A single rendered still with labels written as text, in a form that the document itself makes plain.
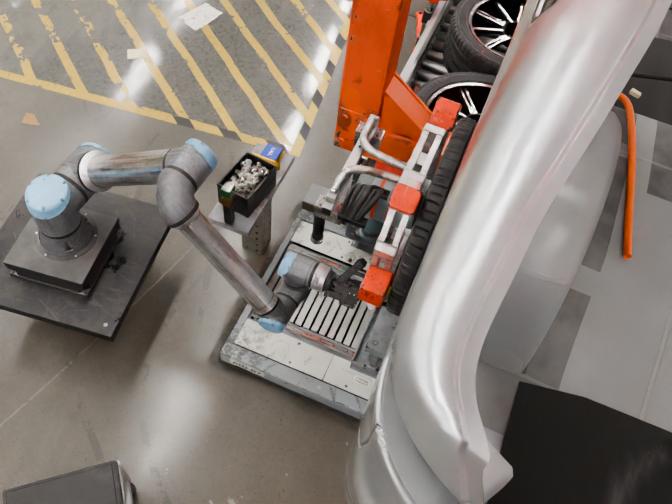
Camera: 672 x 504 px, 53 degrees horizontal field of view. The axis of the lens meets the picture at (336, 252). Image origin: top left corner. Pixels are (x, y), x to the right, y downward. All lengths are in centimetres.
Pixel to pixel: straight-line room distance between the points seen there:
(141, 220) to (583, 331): 172
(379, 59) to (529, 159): 128
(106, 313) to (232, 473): 75
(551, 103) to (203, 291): 200
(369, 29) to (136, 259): 122
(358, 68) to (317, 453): 143
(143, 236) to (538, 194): 190
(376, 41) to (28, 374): 181
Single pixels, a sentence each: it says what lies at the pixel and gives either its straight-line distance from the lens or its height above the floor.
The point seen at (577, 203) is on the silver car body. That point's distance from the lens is 171.
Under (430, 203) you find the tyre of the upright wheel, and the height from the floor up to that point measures 113.
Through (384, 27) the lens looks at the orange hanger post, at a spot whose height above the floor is 114.
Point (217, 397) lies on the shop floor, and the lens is 272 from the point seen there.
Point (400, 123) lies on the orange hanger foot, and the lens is 256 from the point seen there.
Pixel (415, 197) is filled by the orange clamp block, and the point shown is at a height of 115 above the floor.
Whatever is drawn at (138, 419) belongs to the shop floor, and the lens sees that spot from 273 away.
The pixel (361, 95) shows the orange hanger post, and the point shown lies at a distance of 250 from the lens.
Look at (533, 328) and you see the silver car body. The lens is 176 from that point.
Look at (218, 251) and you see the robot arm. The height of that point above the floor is 79.
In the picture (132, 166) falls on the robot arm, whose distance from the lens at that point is 227.
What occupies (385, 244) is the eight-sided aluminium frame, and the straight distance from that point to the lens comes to 191.
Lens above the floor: 254
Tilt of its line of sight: 56 degrees down
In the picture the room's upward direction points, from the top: 10 degrees clockwise
